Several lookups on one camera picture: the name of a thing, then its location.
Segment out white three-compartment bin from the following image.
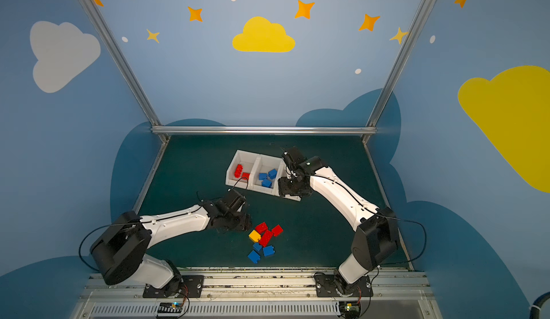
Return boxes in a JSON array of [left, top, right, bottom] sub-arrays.
[[225, 150, 301, 202]]

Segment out aluminium front rail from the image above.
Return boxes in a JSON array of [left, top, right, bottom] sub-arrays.
[[71, 267, 443, 318]]

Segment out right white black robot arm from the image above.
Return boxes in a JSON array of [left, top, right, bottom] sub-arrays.
[[278, 150, 400, 287]]

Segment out yellow lego brick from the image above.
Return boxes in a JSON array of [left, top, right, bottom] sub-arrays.
[[249, 230, 262, 243]]

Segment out left circuit board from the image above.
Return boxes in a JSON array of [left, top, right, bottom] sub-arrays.
[[156, 301, 183, 318]]

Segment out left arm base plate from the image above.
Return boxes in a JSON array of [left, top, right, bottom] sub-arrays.
[[143, 275, 204, 298]]

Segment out aluminium frame left post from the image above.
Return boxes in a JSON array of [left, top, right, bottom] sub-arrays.
[[78, 0, 162, 127]]

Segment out aluminium frame back bar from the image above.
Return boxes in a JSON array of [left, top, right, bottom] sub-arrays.
[[151, 126, 377, 136]]

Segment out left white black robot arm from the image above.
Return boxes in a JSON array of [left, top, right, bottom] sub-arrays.
[[90, 197, 252, 298]]

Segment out aluminium frame post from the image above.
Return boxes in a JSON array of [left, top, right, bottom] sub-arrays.
[[362, 0, 437, 148], [78, 0, 162, 127]]

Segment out red long lego brick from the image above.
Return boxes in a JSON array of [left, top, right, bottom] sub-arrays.
[[259, 230, 273, 247]]

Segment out right circuit board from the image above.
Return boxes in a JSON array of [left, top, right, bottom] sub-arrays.
[[338, 302, 361, 319]]

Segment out circuit board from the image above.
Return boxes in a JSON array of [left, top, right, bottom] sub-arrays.
[[156, 301, 183, 318], [338, 302, 361, 319]]

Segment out aluminium frame right post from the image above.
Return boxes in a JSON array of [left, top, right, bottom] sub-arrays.
[[362, 0, 437, 148]]

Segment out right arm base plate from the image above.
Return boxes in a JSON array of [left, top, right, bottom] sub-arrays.
[[313, 273, 373, 298]]

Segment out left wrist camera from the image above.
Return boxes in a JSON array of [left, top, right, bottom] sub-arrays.
[[221, 190, 246, 213]]

